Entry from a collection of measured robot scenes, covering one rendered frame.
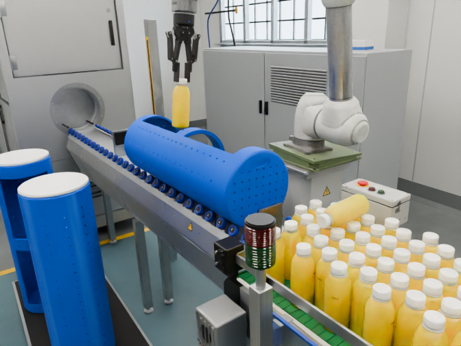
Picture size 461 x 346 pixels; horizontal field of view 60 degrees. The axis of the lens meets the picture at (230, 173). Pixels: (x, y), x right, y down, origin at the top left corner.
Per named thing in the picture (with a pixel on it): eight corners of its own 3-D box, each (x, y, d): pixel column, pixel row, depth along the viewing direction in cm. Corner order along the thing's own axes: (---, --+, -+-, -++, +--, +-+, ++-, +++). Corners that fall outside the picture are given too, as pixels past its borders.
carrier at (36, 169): (15, 301, 238) (39, 320, 221) (-21, 160, 208) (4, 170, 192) (60, 279, 259) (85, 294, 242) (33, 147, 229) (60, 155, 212)
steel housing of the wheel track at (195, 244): (107, 166, 323) (101, 124, 311) (302, 299, 156) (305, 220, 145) (71, 174, 307) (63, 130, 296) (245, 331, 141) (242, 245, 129)
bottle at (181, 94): (191, 128, 152) (193, 84, 147) (174, 128, 149) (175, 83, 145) (186, 125, 158) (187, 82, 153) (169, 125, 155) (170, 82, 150)
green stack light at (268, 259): (262, 250, 88) (262, 230, 87) (282, 263, 83) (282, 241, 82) (239, 260, 85) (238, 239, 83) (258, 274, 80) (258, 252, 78)
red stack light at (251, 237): (262, 230, 87) (262, 213, 85) (282, 241, 82) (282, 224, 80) (238, 239, 83) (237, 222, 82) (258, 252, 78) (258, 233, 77)
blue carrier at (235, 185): (175, 163, 219) (173, 111, 210) (287, 217, 152) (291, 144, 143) (125, 173, 203) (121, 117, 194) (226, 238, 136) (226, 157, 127)
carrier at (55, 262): (112, 368, 188) (118, 326, 214) (83, 195, 159) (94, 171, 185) (48, 377, 184) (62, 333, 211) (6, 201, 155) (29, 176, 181)
